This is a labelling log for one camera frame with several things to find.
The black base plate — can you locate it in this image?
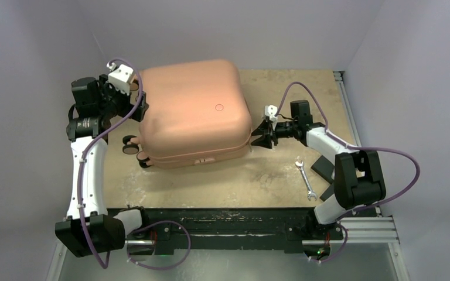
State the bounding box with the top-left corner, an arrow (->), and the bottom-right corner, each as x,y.
73,208 -> 377,255

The black foam pad lower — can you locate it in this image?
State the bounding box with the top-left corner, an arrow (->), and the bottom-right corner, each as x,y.
319,184 -> 334,202

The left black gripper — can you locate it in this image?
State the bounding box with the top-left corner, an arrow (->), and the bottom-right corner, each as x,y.
98,75 -> 148,121

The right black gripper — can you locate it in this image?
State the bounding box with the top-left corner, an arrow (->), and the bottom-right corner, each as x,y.
250,119 -> 297,150

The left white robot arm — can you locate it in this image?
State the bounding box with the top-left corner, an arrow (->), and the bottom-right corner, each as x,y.
54,74 -> 151,257

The black foam pad upper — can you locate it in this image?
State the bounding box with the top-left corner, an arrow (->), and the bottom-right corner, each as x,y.
311,156 -> 334,184

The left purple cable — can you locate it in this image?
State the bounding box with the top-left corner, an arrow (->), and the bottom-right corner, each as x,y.
76,58 -> 192,272

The silver wrench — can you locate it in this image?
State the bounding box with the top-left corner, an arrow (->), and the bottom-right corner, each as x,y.
295,160 -> 318,201

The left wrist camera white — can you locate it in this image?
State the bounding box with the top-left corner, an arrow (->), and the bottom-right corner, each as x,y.
107,63 -> 135,95

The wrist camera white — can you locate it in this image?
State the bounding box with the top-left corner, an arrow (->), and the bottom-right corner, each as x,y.
107,63 -> 135,95
263,105 -> 278,124

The pink suitcase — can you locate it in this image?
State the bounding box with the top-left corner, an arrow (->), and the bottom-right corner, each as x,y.
122,59 -> 252,169

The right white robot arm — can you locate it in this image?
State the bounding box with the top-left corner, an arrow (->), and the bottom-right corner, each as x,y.
251,100 -> 386,238

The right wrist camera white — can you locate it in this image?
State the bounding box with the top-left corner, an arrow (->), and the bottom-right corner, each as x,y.
263,105 -> 278,124

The black foam pad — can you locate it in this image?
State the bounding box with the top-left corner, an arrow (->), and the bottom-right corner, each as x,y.
319,184 -> 334,202
311,156 -> 334,184

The aluminium rail frame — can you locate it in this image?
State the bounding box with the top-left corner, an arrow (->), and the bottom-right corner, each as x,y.
55,66 -> 390,263

